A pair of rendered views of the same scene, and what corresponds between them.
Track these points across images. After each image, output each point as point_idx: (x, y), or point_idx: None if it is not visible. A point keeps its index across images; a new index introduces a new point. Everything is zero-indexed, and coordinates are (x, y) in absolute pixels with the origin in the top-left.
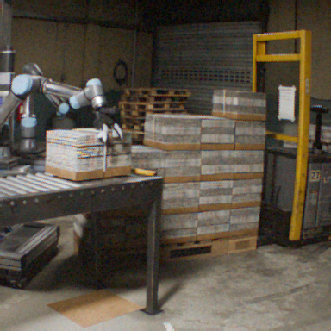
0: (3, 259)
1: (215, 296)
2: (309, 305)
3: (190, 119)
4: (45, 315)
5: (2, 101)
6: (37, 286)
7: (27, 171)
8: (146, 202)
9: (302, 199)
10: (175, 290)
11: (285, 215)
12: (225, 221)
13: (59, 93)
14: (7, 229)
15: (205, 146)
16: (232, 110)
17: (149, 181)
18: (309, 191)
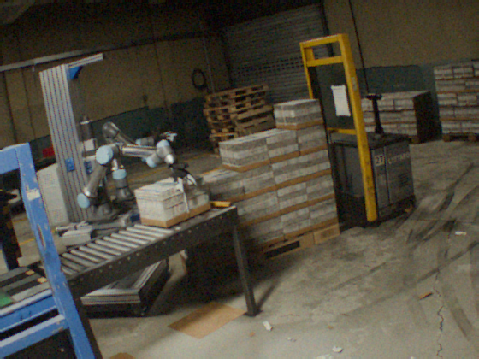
0: (124, 296)
1: (305, 288)
2: (384, 282)
3: (256, 140)
4: (167, 336)
5: (91, 165)
6: (157, 311)
7: (127, 220)
8: None
9: (370, 184)
10: (271, 289)
11: (359, 201)
12: (306, 217)
13: (137, 155)
14: None
15: (274, 159)
16: (292, 122)
17: (226, 212)
18: (376, 175)
